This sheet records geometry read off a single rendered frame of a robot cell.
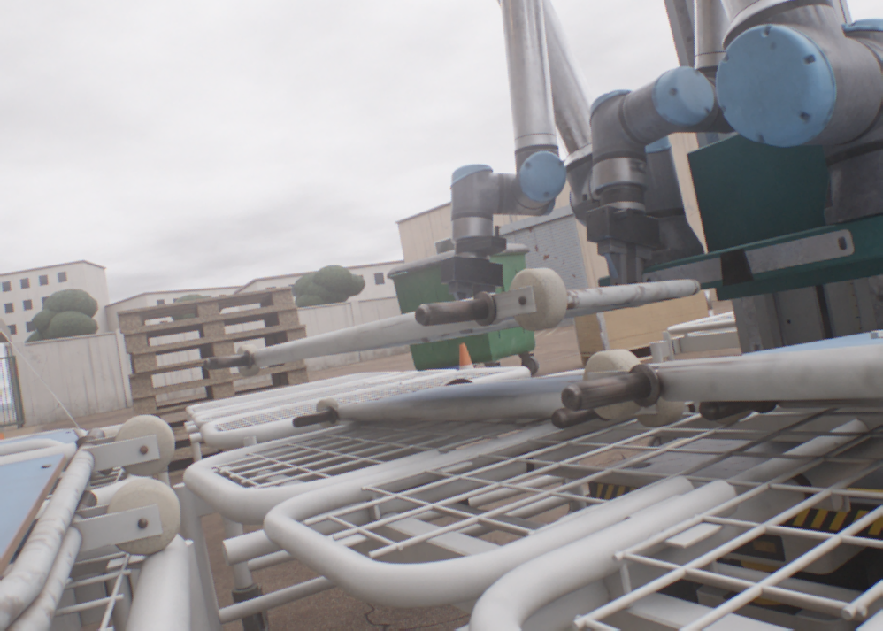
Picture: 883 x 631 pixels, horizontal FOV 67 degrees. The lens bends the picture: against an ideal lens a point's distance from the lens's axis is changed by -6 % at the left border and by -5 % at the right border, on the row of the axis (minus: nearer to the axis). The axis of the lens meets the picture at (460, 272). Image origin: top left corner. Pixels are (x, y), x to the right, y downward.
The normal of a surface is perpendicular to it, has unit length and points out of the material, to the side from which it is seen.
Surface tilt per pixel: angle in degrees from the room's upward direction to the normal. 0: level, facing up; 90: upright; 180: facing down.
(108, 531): 96
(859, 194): 70
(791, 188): 90
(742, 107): 95
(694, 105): 88
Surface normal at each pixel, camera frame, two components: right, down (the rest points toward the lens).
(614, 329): 0.16, -0.11
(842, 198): -0.95, -0.19
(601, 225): -0.81, -0.12
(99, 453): 0.38, 0.00
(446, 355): -0.61, 0.12
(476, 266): 0.59, -0.18
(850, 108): 0.51, 0.51
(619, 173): -0.27, -0.20
